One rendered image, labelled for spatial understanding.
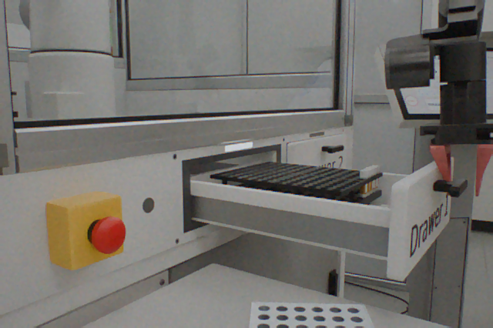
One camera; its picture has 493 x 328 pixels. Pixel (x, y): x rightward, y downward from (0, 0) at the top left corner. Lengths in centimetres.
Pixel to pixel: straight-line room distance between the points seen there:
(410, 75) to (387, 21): 177
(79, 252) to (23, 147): 12
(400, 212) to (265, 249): 46
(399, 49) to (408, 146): 173
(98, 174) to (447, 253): 132
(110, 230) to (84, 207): 4
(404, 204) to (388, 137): 187
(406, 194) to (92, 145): 36
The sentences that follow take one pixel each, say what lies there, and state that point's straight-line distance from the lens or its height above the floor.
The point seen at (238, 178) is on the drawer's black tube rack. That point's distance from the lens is 66.
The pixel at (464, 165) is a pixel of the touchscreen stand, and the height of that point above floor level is 80.
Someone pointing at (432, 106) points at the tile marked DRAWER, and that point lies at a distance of 142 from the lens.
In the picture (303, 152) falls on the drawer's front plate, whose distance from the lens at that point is 93.
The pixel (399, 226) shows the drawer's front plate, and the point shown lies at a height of 88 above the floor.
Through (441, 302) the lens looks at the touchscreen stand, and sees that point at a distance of 172.
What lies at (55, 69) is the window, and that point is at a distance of 54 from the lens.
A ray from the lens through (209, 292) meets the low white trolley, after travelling 61.
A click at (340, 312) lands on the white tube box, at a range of 49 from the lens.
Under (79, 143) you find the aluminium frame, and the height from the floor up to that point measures 97.
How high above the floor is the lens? 102
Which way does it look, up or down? 9 degrees down
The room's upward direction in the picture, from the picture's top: straight up
